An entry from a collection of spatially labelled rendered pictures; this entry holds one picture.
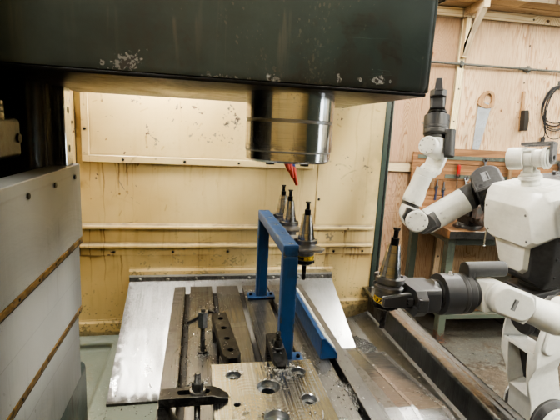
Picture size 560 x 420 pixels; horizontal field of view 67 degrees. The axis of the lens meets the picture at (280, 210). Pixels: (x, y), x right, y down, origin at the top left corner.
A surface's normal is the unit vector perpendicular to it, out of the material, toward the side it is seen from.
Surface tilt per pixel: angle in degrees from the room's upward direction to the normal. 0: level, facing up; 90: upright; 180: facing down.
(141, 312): 25
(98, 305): 90
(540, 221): 94
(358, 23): 90
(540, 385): 90
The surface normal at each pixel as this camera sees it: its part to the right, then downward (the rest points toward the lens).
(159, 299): 0.12, -0.81
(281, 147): -0.14, 0.18
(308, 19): 0.18, 0.19
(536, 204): -0.74, -0.23
